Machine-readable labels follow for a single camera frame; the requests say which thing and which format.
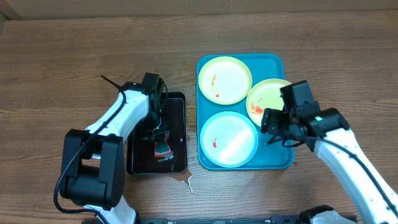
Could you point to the green orange sponge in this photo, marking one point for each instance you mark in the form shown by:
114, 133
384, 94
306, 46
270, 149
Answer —
163, 151

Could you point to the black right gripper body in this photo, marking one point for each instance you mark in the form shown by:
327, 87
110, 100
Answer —
277, 125

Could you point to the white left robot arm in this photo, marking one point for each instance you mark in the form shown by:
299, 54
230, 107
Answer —
92, 176

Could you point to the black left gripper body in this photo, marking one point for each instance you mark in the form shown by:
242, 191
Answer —
153, 126

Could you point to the teal plastic tray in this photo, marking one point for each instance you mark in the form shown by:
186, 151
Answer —
263, 66

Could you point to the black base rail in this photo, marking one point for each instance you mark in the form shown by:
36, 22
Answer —
275, 219

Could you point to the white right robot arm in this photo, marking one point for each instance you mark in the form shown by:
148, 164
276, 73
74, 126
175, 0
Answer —
329, 136

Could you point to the black water tray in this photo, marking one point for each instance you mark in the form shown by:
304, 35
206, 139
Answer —
140, 154

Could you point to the yellow plate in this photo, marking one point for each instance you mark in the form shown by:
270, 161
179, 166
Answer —
225, 80
265, 94

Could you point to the light blue plate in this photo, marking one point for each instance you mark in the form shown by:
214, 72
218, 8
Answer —
229, 139

